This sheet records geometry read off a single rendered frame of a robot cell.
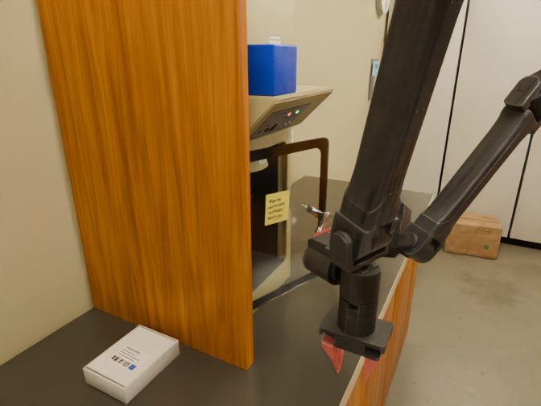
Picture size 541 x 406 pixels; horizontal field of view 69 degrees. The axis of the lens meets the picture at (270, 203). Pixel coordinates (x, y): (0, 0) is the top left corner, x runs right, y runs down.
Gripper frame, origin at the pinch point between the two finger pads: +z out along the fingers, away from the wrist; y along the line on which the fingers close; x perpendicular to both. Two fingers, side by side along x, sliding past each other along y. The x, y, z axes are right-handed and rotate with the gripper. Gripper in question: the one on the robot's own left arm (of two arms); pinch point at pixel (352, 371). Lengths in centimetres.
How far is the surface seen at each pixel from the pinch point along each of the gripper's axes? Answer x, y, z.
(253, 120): -13.9, 26.2, -37.0
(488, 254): -291, -33, 104
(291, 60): -22, 22, -48
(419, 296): -207, 8, 109
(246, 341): -6.5, 24.4, 8.2
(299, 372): -11.2, 14.0, 15.7
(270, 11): -33, 33, -58
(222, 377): -2.1, 28.0, 15.7
